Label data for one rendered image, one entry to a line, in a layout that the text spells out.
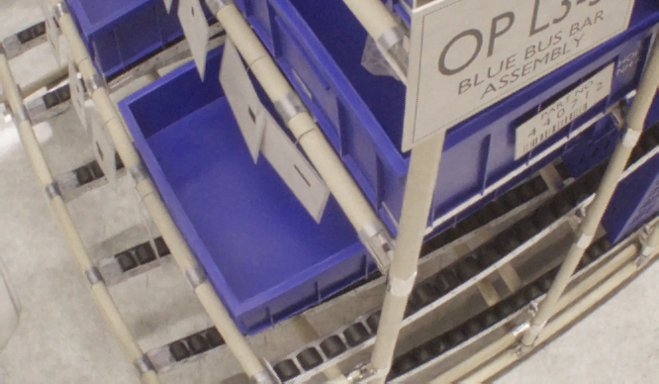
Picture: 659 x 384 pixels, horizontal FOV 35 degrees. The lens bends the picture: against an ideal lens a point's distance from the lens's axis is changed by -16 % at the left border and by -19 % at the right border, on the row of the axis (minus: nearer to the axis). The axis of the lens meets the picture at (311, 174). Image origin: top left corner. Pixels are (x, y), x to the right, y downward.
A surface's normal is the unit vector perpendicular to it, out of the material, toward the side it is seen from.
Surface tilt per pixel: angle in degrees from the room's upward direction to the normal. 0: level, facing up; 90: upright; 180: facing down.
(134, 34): 90
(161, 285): 0
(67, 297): 0
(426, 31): 90
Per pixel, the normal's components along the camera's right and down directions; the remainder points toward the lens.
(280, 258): -0.04, -0.44
